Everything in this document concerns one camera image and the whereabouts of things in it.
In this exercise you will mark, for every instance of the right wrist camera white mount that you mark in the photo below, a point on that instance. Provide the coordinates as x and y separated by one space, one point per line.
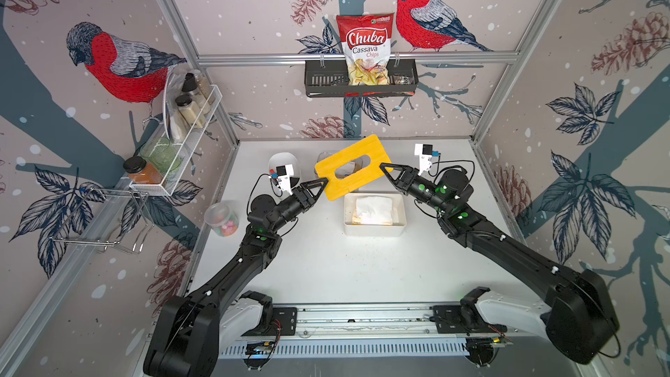
426 154

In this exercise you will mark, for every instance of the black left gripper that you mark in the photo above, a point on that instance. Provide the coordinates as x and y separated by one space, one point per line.
302 197

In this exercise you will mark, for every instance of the yellow tissue box lid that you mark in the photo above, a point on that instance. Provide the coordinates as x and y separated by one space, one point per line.
372 147

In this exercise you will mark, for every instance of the white wire wall shelf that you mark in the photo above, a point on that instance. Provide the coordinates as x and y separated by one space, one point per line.
177 130

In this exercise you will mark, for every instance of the white tissue paper pack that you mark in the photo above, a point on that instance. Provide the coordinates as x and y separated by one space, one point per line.
373 211

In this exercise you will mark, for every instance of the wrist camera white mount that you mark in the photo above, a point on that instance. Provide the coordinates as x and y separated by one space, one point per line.
285 178
426 154

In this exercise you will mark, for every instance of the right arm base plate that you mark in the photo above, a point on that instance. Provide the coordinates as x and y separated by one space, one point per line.
454 318

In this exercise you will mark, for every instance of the clear plastic cup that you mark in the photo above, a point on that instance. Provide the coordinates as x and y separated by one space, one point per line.
221 219

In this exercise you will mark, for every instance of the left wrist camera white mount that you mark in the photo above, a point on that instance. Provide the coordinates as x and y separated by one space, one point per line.
285 178

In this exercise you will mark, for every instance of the white oval cup holder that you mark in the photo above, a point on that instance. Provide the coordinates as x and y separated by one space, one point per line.
284 164

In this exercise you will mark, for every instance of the black wall basket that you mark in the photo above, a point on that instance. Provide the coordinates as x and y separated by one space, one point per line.
336 79

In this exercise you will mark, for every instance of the chrome wire rack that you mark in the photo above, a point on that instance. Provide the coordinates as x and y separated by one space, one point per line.
106 219

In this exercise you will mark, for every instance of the beige bottle black cap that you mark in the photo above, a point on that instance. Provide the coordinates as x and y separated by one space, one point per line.
190 111
191 87

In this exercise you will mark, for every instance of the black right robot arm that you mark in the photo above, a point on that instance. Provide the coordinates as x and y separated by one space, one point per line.
581 317

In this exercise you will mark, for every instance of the aluminium front rail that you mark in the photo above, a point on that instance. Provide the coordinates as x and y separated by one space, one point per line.
406 320

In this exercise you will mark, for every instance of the orange spice jar black lid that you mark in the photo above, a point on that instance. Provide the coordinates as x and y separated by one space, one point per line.
141 171

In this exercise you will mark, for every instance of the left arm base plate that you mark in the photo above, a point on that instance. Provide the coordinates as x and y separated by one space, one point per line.
281 321

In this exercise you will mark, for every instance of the bamboo tissue box lid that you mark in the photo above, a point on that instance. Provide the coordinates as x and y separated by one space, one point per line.
358 166

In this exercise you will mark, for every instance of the white plastic tissue box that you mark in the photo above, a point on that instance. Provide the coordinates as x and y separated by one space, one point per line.
394 230

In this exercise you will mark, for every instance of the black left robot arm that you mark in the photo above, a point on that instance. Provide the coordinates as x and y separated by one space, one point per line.
187 338

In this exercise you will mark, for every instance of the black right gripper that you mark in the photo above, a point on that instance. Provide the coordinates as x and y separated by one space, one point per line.
406 174

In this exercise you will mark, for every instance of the green item in bag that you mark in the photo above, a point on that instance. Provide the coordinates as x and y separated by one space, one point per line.
162 154

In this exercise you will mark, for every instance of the red Chuba chips bag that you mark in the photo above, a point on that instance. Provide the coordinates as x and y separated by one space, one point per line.
366 44

